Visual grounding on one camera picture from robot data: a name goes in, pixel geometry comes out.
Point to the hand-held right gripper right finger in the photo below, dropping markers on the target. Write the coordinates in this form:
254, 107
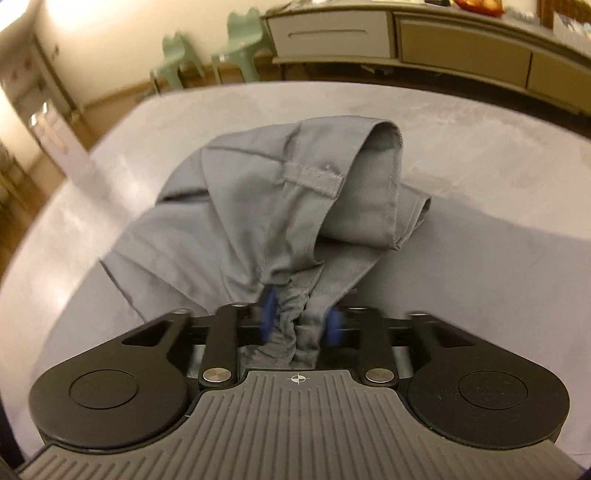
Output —
332, 328

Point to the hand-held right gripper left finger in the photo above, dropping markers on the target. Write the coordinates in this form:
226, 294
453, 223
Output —
270, 318

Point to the grey pants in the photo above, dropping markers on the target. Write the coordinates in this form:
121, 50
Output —
231, 207

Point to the bed with light grey sheet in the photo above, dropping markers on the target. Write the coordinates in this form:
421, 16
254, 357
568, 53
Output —
485, 161

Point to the white boxy object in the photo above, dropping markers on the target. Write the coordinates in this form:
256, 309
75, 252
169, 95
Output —
64, 143

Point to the green plastic chair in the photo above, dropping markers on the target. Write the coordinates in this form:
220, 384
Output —
178, 62
242, 41

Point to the long low grey cabinet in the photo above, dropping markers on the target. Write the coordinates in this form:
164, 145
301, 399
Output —
461, 50

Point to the orange snack pack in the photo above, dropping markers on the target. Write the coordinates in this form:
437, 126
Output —
478, 4

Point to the brown box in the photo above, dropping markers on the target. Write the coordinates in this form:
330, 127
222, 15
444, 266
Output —
565, 21

